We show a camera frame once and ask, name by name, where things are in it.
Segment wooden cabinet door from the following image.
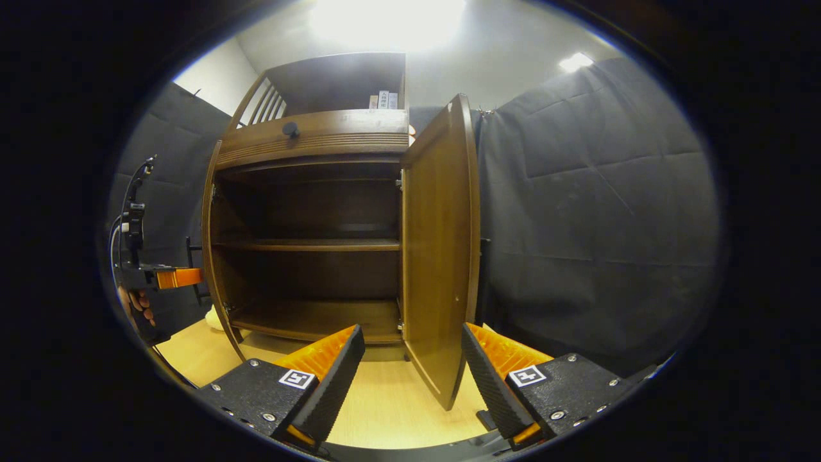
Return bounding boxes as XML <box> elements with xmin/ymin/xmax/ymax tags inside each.
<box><xmin>186</xmin><ymin>140</ymin><xmax>246</xmax><ymax>361</ymax></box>
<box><xmin>401</xmin><ymin>94</ymin><xmax>491</xmax><ymax>411</ymax></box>

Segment black backdrop cloth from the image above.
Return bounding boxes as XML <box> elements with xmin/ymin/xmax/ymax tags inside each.
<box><xmin>106</xmin><ymin>56</ymin><xmax>722</xmax><ymax>379</ymax></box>

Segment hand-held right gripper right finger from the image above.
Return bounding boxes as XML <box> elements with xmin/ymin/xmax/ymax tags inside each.
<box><xmin>461</xmin><ymin>322</ymin><xmax>642</xmax><ymax>450</ymax></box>

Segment wooden double-door shoe cabinet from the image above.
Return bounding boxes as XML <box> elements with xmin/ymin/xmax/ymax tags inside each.
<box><xmin>207</xmin><ymin>51</ymin><xmax>412</xmax><ymax>361</ymax></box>

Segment large ceiling light panel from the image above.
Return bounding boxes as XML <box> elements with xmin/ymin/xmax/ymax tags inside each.
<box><xmin>308</xmin><ymin>0</ymin><xmax>469</xmax><ymax>53</ymax></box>

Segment small ceiling light panel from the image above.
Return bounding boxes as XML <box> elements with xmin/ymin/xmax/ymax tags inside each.
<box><xmin>558</xmin><ymin>52</ymin><xmax>595</xmax><ymax>73</ymax></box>

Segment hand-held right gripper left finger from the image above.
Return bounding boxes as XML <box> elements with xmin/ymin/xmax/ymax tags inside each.
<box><xmin>199</xmin><ymin>324</ymin><xmax>366</xmax><ymax>450</ymax></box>

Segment black cable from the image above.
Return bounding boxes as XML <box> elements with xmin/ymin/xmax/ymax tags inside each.
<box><xmin>109</xmin><ymin>160</ymin><xmax>199</xmax><ymax>390</ymax></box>

